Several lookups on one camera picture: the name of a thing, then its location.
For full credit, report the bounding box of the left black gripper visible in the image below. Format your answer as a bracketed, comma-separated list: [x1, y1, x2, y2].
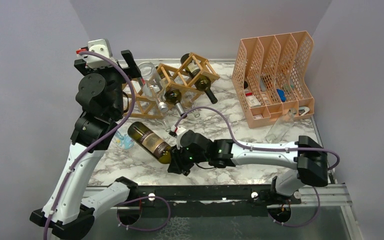
[76, 50, 141, 117]

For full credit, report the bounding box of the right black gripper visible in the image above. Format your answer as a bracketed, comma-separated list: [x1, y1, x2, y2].
[168, 141, 209, 173]

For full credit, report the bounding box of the green wine bottle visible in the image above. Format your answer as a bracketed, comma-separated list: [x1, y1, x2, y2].
[127, 121, 172, 164]
[185, 60, 218, 104]
[164, 88, 187, 117]

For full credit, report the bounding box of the clear bottle silver cap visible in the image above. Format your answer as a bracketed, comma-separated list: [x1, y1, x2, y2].
[138, 61, 169, 114]

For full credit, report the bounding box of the wooden lattice wine rack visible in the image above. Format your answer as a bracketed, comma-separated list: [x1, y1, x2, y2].
[122, 52, 220, 119]

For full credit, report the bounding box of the square clear glass bottle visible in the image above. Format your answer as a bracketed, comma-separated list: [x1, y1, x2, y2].
[160, 114, 177, 133]

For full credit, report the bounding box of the slim clear glass bottle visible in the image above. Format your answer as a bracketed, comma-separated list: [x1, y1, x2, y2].
[185, 92, 201, 118]

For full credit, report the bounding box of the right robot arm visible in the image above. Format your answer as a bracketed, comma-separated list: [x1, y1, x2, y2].
[167, 130, 329, 204]

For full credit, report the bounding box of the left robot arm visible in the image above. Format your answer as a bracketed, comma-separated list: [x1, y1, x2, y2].
[29, 47, 141, 240]

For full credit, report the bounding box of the frosted clear bottle right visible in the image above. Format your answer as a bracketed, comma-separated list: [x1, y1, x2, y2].
[265, 108, 298, 144]

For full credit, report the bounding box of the blue white small object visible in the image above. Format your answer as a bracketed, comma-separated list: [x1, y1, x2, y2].
[112, 131, 135, 150]

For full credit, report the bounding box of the peach plastic file organizer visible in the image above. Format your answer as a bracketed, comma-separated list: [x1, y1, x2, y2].
[232, 31, 315, 129]

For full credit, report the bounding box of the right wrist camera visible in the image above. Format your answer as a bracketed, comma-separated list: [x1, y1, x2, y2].
[168, 125, 186, 138]

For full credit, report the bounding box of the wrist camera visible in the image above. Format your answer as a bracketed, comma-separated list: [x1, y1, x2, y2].
[76, 38, 117, 70]
[168, 125, 186, 138]

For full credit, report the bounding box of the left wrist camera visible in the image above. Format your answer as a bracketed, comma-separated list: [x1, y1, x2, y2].
[76, 38, 117, 70]

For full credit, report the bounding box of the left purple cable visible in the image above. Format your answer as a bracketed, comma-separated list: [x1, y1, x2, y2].
[42, 50, 137, 240]

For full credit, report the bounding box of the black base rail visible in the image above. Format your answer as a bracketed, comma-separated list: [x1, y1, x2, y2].
[116, 181, 301, 225]

